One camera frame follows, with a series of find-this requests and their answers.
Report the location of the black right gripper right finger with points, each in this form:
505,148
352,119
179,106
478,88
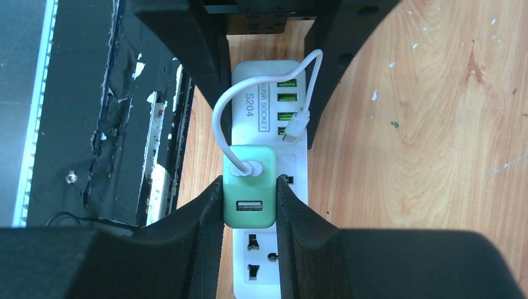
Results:
320,260

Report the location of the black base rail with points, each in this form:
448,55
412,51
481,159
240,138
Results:
94,111

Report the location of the white power strip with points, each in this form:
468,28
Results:
260,115

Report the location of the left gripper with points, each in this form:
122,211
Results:
198,40

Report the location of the green plug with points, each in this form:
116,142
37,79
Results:
250,201

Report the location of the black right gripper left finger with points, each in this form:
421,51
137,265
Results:
175,257

